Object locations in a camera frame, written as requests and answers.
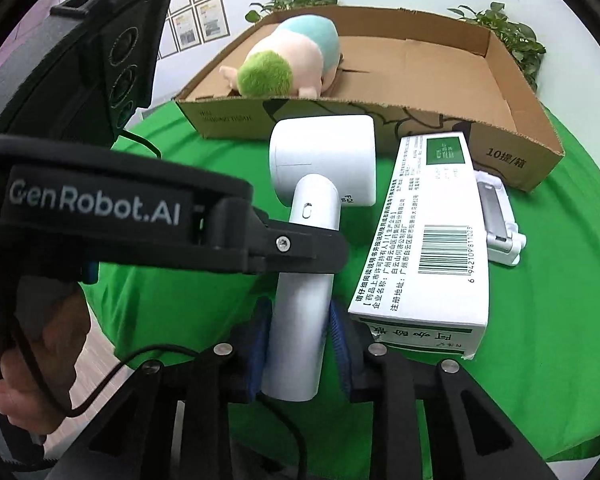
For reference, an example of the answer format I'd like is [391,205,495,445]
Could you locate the white green medicine box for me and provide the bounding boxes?
[348,132,489,360]

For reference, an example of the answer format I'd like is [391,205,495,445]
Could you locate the white hair dryer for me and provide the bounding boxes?
[262,115,376,402]

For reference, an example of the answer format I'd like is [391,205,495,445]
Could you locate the white folding phone stand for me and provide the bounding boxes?
[475,171,527,266]

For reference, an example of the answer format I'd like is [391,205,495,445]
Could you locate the plush doll green hair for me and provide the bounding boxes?
[219,14,341,100]

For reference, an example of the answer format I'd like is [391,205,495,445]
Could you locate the person's left hand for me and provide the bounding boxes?
[0,288,91,436]

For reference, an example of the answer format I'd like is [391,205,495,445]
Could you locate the left potted green plant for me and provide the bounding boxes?
[245,0,339,24]

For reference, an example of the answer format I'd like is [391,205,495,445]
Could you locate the potted green plant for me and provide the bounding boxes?
[449,1,546,92]
[245,0,339,24]

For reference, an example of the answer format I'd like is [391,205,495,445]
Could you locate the large open cardboard tray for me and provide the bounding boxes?
[175,6,565,192]

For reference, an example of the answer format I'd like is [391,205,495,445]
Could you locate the right potted green plant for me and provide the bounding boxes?
[449,1,546,92]

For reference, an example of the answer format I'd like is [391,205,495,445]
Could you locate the black cable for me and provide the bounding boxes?
[9,129,309,480]

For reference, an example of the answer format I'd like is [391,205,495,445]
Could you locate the framed certificates on wall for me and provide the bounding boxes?
[158,0,230,58]

